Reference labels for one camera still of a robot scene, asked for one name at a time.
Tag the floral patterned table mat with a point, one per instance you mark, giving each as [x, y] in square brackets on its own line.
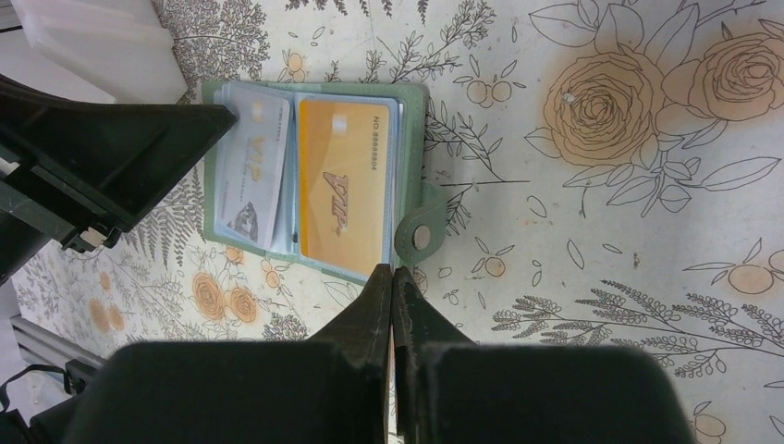
[613, 169]

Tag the white VIP credit card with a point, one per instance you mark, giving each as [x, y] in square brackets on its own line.
[251, 161]

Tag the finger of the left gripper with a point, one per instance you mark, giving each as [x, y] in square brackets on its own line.
[83, 174]

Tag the white plastic card box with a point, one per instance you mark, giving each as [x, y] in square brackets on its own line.
[120, 47]

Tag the gold VIP credit card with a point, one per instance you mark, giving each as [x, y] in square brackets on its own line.
[343, 154]

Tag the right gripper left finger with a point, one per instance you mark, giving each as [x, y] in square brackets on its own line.
[329, 388]

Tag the green card holder wallet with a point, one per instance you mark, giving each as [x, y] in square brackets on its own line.
[414, 209]

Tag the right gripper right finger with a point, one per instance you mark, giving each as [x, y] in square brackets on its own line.
[452, 390]

